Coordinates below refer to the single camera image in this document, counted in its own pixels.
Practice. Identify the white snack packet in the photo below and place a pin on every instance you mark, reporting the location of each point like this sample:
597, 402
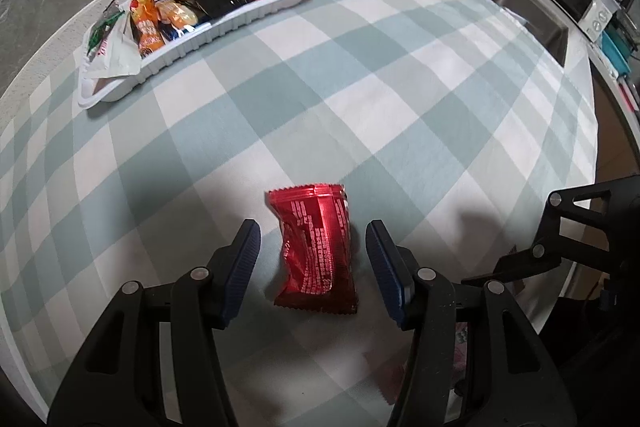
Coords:
116, 54

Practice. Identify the white plastic tray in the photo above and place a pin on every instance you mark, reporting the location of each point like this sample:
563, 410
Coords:
235, 19

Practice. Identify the green checked tablecloth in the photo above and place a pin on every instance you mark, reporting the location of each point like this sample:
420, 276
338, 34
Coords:
350, 107

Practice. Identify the orange snack packet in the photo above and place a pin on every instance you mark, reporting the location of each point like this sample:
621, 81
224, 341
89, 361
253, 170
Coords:
146, 24

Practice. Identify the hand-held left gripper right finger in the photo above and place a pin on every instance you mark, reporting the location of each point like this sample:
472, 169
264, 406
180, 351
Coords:
386, 269

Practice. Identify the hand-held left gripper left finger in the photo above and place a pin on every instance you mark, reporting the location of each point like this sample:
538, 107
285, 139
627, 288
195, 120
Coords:
243, 267

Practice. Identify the green snack packet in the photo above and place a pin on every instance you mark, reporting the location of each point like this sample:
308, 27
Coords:
102, 29

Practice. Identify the yellow snack packet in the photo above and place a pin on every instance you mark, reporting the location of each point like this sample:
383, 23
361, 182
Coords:
175, 14

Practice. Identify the blue plastic basket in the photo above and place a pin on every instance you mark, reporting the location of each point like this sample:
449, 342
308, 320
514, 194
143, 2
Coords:
616, 52

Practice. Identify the steel sink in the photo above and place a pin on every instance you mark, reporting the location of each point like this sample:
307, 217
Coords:
520, 2

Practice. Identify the red white-text snack packet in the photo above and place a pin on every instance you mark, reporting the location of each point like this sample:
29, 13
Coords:
315, 252

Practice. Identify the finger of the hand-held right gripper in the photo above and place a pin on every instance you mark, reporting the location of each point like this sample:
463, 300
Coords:
539, 252

